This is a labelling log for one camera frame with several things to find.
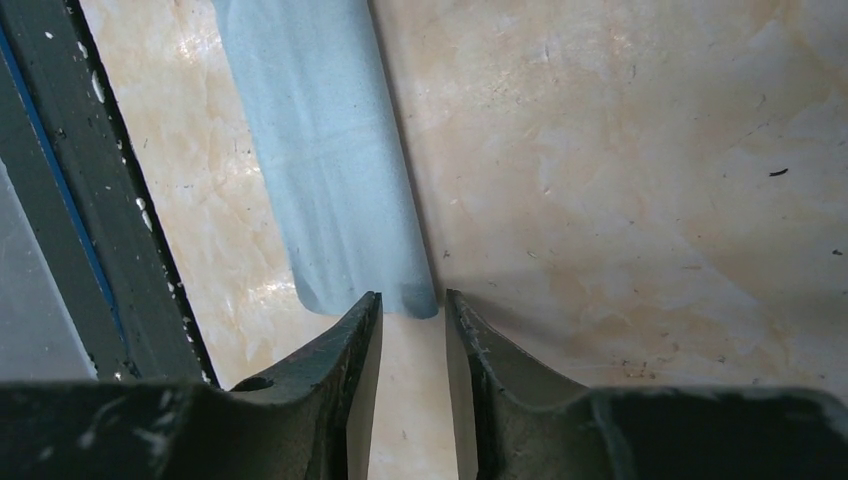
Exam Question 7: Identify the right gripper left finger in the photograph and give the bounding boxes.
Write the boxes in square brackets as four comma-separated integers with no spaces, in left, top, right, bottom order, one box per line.
[1,292,383,479]

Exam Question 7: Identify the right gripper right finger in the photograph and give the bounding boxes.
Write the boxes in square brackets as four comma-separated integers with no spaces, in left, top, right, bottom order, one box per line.
[445,290,847,479]

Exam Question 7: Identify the blue cleaning cloth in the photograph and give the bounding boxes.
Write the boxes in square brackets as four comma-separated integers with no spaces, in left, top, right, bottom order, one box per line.
[214,1,439,319]

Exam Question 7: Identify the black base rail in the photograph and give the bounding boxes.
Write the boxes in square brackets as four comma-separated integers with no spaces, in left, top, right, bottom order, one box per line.
[1,1,218,385]

